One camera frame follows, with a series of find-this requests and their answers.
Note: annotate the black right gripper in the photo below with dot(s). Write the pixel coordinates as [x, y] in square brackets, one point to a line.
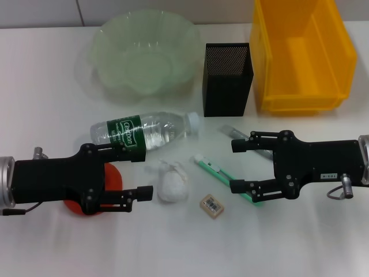
[317, 161]

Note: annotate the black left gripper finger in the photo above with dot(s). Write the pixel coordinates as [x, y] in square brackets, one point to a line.
[144, 193]

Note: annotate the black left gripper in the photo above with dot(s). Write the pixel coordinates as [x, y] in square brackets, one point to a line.
[52, 176]

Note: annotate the red-orange fruit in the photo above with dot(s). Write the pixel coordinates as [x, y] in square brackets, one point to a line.
[113, 179]

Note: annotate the white garlic bulb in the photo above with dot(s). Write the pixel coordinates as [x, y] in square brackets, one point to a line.
[173, 184]

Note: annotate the clear green-label water bottle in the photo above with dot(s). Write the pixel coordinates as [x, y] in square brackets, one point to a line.
[161, 130]

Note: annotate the white and silver left arm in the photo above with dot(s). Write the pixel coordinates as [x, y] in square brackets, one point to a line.
[5, 181]

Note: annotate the green utility knife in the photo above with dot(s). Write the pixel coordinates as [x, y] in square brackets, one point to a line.
[213, 171]

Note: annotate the grey pen in clear sleeve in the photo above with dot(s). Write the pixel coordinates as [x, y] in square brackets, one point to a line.
[233, 132]

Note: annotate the beige eraser with barcode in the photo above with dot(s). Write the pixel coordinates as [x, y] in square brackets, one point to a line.
[212, 206]

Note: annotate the black mesh pen holder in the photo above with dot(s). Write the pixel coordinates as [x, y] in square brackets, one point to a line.
[225, 92]

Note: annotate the silver left gripper connector stud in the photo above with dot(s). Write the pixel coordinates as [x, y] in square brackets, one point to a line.
[39, 153]

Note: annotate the silver gripper connector stud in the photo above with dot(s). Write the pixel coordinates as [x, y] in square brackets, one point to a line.
[347, 184]
[39, 153]

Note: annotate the pale green wavy glass bowl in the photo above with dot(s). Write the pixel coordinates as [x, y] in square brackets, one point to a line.
[144, 57]

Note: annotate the silver right gripper connector stud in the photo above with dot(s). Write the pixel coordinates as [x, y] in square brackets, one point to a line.
[347, 184]

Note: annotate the yellow plastic storage bin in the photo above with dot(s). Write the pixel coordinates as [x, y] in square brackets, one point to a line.
[302, 57]

